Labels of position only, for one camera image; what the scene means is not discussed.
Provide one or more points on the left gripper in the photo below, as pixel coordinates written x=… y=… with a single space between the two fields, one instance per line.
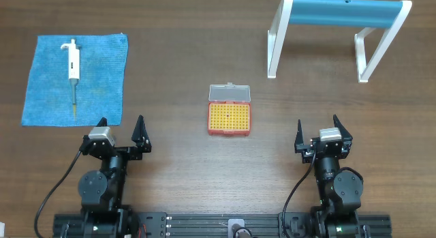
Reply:
x=131 y=152

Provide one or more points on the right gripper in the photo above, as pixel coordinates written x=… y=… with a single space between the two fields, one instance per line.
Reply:
x=330 y=150

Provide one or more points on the blue cloth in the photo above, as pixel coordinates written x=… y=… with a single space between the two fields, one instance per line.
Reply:
x=102 y=81

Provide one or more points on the white pipette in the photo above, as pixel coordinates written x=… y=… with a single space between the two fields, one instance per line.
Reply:
x=74 y=65

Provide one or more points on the red and yellow tip box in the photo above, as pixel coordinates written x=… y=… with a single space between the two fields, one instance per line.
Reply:
x=229 y=117

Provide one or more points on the white and blue stand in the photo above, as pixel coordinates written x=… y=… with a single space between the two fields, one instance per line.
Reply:
x=340 y=12

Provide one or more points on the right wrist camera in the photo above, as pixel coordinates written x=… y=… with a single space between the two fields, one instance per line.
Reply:
x=330 y=134

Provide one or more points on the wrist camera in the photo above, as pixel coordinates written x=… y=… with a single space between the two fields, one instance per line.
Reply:
x=330 y=134
x=101 y=134

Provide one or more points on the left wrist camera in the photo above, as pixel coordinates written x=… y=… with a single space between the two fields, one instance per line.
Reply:
x=101 y=134

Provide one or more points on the mounting rail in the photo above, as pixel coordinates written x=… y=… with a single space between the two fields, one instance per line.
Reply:
x=204 y=226

